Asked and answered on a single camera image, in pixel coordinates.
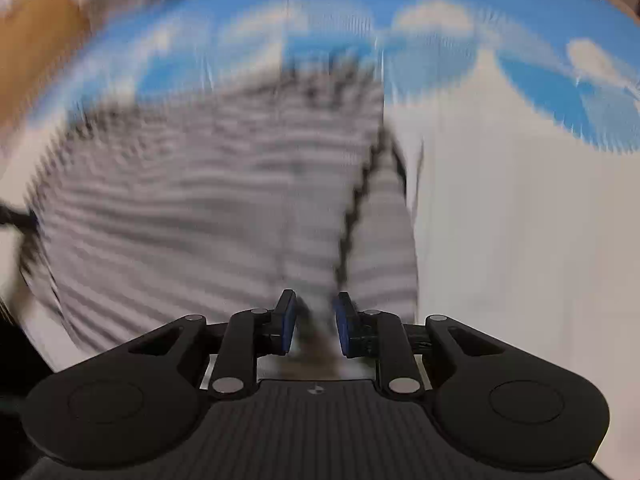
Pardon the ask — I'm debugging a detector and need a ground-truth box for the blue white printed bed sheet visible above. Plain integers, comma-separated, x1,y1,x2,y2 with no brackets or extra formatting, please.
0,0,640,376

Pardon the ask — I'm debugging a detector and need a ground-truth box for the brown board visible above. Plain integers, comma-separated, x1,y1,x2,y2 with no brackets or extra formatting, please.
0,0,101,128

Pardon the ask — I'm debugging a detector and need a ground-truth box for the black white striped shirt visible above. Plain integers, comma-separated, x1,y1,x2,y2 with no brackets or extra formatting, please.
20,55,426,361

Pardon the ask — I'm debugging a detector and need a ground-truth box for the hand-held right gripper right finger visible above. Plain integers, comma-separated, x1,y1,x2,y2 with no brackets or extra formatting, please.
332,291,507,402

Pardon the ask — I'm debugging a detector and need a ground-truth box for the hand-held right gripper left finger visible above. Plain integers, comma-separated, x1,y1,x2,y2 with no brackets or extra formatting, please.
127,289,299,402

